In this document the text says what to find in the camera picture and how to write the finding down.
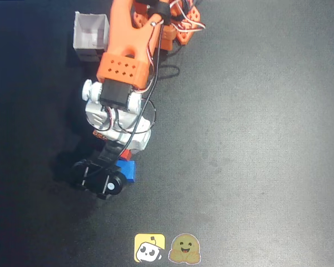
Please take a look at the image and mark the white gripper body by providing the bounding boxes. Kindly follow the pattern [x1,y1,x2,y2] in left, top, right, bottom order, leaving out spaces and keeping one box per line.
[99,117,153,153]

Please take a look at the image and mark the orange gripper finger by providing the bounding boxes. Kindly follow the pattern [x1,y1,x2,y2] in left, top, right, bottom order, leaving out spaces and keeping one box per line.
[92,128,107,141]

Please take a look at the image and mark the orange robot base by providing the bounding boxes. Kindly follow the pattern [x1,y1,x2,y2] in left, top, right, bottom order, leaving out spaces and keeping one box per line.
[132,0,202,52]

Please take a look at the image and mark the blue cube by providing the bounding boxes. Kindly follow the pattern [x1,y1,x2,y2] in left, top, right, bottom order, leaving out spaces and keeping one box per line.
[116,159,137,184]

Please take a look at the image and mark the white cardboard box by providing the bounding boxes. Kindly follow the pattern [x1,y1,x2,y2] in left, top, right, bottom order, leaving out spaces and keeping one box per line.
[72,11,110,63]

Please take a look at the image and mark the yellow robot sticker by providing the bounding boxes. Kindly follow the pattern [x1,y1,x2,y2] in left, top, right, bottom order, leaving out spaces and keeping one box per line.
[134,233,166,263]

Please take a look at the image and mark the hugging face emoji sticker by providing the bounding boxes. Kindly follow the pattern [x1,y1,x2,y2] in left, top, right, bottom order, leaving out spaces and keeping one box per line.
[168,233,202,264]

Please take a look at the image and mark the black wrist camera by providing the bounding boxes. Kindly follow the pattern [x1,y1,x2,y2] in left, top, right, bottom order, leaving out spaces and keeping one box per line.
[70,141,127,201]

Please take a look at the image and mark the black camera cable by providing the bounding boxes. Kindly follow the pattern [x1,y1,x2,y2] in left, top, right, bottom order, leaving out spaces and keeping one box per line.
[108,16,181,167]

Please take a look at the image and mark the white and red servo wires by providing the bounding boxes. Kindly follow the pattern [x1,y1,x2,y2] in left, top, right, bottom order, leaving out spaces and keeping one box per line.
[166,0,207,36]

